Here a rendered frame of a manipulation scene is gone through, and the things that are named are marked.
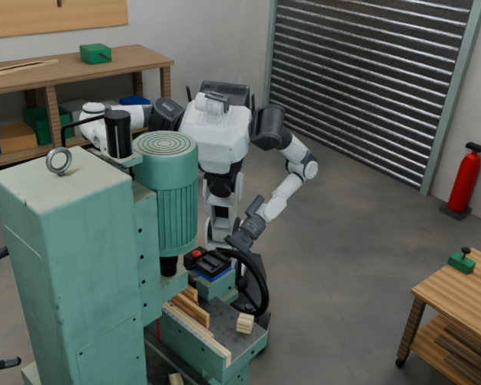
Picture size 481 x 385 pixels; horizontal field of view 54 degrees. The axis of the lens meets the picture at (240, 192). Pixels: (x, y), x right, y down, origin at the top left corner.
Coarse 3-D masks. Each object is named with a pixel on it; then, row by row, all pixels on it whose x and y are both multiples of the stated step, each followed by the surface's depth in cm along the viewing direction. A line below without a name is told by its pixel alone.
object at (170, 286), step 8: (176, 264) 149; (176, 272) 146; (184, 272) 146; (160, 280) 142; (168, 280) 143; (176, 280) 145; (184, 280) 148; (168, 288) 143; (176, 288) 146; (184, 288) 149; (168, 296) 144
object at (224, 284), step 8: (192, 272) 163; (232, 272) 165; (200, 280) 160; (216, 280) 160; (224, 280) 163; (232, 280) 167; (200, 288) 160; (208, 288) 157; (216, 288) 161; (224, 288) 165; (232, 288) 169; (208, 296) 159
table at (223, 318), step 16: (208, 304) 159; (224, 304) 159; (224, 320) 153; (176, 336) 147; (224, 336) 147; (240, 336) 147; (256, 336) 148; (192, 352) 144; (240, 352) 142; (256, 352) 148; (208, 368) 141
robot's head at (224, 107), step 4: (208, 92) 175; (212, 92) 175; (216, 92) 175; (208, 96) 173; (212, 96) 173; (220, 96) 174; (224, 96) 173; (228, 96) 174; (216, 100) 173; (220, 100) 172; (224, 100) 172; (228, 100) 174; (224, 104) 172; (228, 104) 175; (220, 108) 173; (224, 108) 174; (228, 108) 177; (220, 112) 174; (224, 112) 175
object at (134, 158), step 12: (108, 120) 107; (120, 120) 107; (108, 132) 109; (120, 132) 108; (108, 144) 111; (120, 144) 110; (132, 144) 113; (108, 156) 112; (120, 156) 111; (132, 156) 113; (132, 168) 116; (132, 180) 116
